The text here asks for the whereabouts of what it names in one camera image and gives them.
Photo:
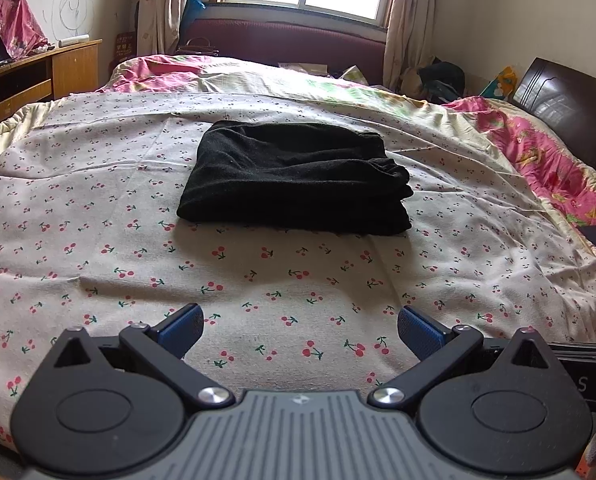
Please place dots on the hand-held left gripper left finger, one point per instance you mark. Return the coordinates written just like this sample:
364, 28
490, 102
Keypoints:
183, 330

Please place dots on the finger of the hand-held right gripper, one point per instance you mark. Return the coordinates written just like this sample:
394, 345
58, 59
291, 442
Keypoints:
588, 350

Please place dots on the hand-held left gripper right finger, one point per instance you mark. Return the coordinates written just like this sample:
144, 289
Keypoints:
420, 335

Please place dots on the black pants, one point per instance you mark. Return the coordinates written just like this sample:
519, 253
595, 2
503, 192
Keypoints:
298, 180

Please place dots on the cherry print bed sheet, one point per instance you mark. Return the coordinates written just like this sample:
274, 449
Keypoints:
128, 200

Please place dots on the pink floral quilt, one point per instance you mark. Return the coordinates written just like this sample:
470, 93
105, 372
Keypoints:
543, 160

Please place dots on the dark wooden headboard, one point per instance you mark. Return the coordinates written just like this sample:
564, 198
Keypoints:
568, 100

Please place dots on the black bag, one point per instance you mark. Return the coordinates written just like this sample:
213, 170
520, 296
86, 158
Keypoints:
443, 80

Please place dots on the colourful cartoon bag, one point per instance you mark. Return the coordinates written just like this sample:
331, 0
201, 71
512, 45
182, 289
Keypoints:
500, 84

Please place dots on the green white plastic bag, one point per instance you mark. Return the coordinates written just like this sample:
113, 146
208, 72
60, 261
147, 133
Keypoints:
355, 75

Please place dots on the brown handbag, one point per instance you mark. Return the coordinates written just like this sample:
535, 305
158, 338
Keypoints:
198, 49

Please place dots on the wooden bedside desk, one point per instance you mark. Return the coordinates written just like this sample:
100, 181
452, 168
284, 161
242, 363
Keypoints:
73, 70

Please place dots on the papers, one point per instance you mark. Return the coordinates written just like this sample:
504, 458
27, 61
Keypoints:
303, 70

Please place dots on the red box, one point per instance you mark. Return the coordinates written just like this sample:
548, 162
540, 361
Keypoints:
125, 49

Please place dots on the dark red headboard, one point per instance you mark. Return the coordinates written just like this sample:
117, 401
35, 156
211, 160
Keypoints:
288, 42

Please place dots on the white object on cabinet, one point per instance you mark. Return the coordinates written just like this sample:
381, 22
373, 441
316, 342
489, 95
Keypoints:
73, 40

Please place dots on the beige patterned curtain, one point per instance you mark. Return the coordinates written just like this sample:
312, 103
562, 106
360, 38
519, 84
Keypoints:
163, 5
408, 25

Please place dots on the blue bag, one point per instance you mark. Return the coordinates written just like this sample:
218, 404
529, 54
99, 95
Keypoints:
195, 6

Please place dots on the pink cloth cover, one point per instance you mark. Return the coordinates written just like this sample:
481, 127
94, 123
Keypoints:
18, 20

